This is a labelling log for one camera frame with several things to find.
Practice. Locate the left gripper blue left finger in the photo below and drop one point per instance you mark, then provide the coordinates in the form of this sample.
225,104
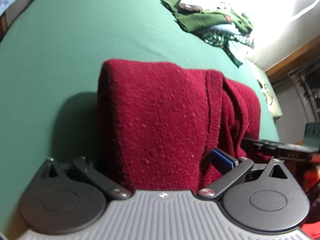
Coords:
111,189

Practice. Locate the pale patterned bed sheet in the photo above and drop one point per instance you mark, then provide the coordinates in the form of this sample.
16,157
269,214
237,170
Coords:
270,96

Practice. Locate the red clothed forearm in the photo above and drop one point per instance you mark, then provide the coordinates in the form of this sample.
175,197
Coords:
312,230

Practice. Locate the green white striped garment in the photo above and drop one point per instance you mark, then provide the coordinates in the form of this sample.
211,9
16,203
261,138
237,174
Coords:
235,46

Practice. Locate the light blue garment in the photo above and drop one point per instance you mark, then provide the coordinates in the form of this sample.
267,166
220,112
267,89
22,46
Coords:
226,28

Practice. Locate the person's right hand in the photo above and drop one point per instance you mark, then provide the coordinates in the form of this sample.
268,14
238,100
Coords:
311,183

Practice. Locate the dark red knit sweater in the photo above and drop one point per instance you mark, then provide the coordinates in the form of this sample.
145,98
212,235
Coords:
158,122

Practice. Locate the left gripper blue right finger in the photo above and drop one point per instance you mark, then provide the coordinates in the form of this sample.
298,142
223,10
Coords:
234,172

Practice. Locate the green bed sheet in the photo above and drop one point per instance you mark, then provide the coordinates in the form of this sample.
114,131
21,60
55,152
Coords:
51,59

